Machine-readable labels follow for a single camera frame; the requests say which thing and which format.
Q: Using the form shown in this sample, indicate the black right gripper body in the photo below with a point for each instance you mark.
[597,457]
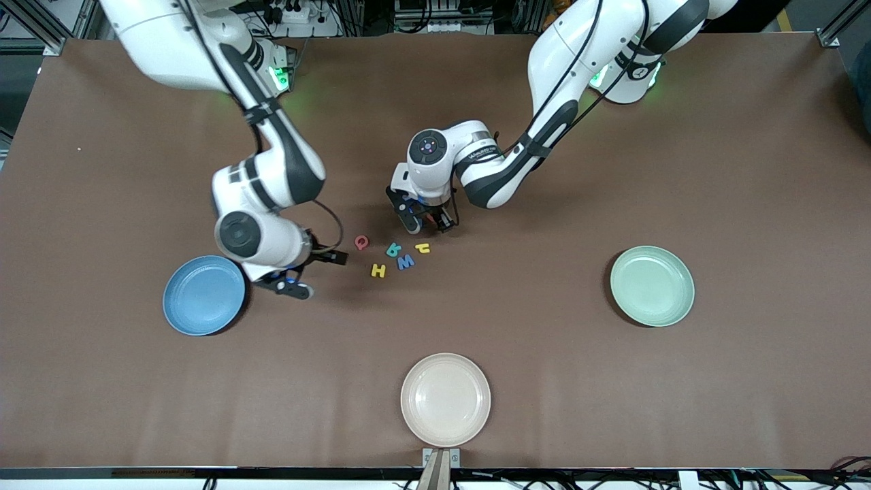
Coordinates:
[318,254]

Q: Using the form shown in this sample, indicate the red foam letter Q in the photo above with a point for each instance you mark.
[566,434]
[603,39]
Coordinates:
[361,242]

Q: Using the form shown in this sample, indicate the yellow foam letter h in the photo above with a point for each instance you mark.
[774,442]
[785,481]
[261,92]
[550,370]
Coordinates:
[378,270]
[422,248]

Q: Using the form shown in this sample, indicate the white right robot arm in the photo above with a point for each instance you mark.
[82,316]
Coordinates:
[163,47]

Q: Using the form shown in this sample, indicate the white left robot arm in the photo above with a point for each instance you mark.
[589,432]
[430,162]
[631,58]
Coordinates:
[565,61]

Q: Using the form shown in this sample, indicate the blue plate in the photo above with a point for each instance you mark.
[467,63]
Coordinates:
[204,289]

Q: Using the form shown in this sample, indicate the beige plate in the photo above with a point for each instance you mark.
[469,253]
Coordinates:
[446,400]

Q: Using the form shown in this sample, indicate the green plate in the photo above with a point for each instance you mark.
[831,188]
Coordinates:
[652,292]

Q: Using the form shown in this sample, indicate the teal foam letter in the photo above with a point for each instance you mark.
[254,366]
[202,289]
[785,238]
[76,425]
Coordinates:
[394,250]

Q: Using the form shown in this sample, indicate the blue foam letter M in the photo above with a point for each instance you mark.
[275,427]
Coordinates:
[406,261]

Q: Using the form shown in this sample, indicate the brown table mat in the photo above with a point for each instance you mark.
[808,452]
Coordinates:
[544,381]

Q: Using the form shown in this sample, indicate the white power strip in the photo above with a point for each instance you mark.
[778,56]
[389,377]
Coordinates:
[299,15]

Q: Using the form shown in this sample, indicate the black table edge rail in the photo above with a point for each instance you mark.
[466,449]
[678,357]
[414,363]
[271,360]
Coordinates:
[272,473]

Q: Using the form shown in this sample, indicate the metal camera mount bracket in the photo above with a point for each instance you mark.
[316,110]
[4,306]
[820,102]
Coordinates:
[441,469]

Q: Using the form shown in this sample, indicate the aluminium frame profile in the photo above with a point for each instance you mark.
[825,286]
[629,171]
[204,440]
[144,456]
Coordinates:
[53,46]
[830,37]

